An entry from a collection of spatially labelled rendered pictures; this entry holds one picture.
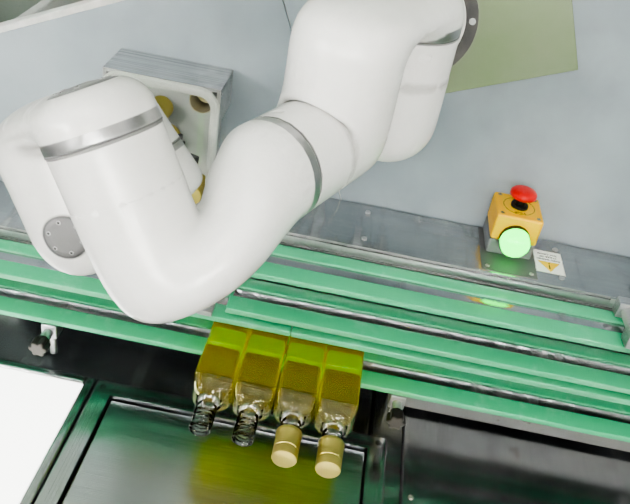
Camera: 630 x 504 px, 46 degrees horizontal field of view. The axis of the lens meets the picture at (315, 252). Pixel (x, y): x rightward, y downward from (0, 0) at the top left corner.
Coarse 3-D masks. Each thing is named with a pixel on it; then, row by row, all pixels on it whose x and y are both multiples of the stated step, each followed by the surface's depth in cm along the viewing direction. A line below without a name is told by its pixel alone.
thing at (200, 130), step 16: (144, 80) 103; (160, 80) 103; (176, 96) 112; (208, 96) 103; (176, 112) 113; (192, 112) 113; (208, 112) 113; (192, 128) 114; (208, 128) 114; (192, 144) 116; (208, 144) 108; (208, 160) 109
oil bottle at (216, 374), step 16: (208, 336) 109; (224, 336) 108; (240, 336) 109; (208, 352) 105; (224, 352) 106; (240, 352) 107; (208, 368) 103; (224, 368) 103; (208, 384) 101; (224, 384) 101; (192, 400) 103; (224, 400) 102
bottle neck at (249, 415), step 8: (240, 408) 101; (248, 408) 100; (256, 408) 101; (240, 416) 99; (248, 416) 99; (256, 416) 100; (240, 424) 98; (248, 424) 98; (256, 424) 99; (240, 432) 97; (248, 432) 97; (232, 440) 98; (240, 440) 99; (248, 440) 98
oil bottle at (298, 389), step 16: (288, 352) 108; (304, 352) 108; (320, 352) 109; (288, 368) 105; (304, 368) 106; (320, 368) 106; (288, 384) 102; (304, 384) 103; (288, 400) 101; (304, 400) 101; (304, 416) 101
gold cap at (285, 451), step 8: (280, 432) 98; (288, 432) 97; (296, 432) 98; (280, 440) 96; (288, 440) 96; (296, 440) 97; (280, 448) 95; (288, 448) 95; (296, 448) 96; (272, 456) 96; (280, 456) 95; (288, 456) 95; (296, 456) 95; (280, 464) 96; (288, 464) 96
